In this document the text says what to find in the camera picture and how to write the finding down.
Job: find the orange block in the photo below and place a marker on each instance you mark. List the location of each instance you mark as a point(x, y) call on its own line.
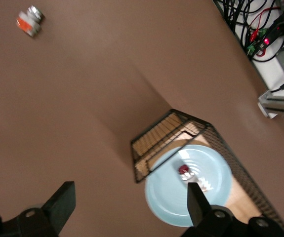
point(27, 24)

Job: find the light blue round plate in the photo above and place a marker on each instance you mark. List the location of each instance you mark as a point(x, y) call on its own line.
point(166, 195)

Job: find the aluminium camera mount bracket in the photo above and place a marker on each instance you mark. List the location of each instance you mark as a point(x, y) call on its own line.
point(280, 103)

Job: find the red clip lead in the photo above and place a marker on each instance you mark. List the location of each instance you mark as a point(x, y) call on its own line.
point(254, 35)

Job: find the black module with red light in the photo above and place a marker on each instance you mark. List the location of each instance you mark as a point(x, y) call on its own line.
point(277, 27)

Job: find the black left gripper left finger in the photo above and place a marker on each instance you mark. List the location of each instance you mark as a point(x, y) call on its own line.
point(60, 205)

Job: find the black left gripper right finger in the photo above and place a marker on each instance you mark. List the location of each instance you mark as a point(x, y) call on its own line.
point(197, 207)

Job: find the green terminal connector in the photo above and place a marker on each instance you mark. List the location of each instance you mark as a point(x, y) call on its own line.
point(253, 49)

